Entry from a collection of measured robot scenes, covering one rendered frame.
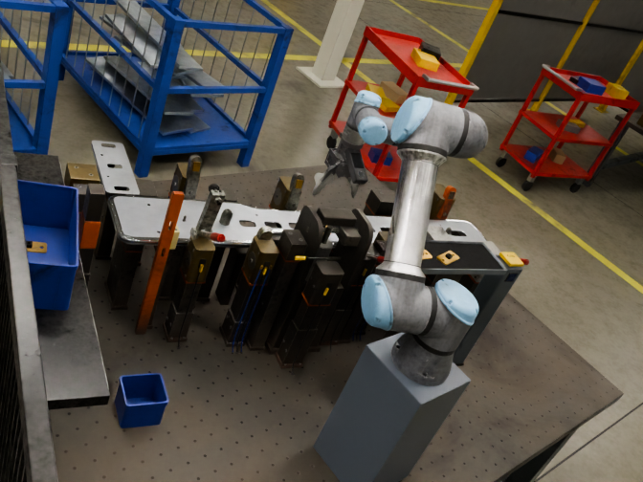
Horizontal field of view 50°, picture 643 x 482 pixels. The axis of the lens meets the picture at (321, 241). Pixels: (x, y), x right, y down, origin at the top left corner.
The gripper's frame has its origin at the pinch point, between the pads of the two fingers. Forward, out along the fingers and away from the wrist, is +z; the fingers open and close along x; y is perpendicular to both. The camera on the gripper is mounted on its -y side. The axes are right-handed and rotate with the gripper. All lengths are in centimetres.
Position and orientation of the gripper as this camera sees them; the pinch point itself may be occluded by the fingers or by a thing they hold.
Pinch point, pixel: (333, 198)
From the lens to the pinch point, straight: 219.9
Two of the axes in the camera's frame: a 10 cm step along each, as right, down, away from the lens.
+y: -3.8, -6.0, 7.0
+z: -3.2, 8.0, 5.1
